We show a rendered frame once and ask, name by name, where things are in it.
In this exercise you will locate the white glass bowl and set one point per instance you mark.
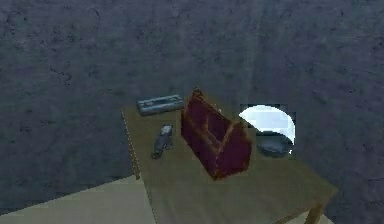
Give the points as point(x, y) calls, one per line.
point(271, 125)

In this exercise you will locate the blue-grey flat remote control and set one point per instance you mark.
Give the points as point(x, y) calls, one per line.
point(160, 104)

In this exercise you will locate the dark red open box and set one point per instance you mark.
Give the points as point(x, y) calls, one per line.
point(216, 136)

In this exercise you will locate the small grey remote control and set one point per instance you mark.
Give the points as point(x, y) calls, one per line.
point(162, 140)

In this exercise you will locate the olive wooden table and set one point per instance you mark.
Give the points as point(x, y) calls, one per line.
point(186, 196)

